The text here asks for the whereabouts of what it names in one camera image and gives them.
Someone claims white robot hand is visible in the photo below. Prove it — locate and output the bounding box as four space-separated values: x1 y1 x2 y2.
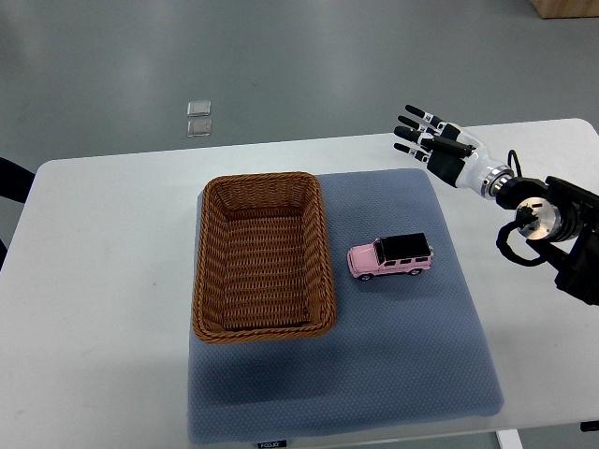
394 105 509 197

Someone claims pink toy car black roof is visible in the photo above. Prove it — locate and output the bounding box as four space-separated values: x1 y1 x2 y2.
347 233 434 282

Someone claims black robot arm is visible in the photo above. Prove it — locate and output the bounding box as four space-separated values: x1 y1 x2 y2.
394 105 598 306

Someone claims brown wicker basket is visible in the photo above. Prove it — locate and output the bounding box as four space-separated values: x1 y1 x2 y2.
192 172 337 344

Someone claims wooden box corner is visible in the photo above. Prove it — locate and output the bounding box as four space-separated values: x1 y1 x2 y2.
531 0 599 19

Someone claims blue-grey fabric mat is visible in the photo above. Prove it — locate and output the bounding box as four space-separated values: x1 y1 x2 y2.
188 168 504 444

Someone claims upper clear floor tile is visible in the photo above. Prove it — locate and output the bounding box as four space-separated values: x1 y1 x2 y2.
187 100 212 117

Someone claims white table leg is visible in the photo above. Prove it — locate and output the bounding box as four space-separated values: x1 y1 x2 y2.
495 429 523 449

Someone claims black chair part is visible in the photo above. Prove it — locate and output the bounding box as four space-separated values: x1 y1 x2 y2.
0 156 37 272

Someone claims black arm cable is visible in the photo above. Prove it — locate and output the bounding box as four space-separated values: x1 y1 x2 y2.
495 149 556 267

